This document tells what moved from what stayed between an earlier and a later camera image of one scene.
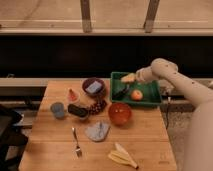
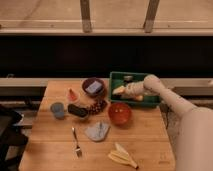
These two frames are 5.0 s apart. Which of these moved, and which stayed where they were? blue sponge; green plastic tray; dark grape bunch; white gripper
Moved: white gripper
Stayed: dark grape bunch; blue sponge; green plastic tray
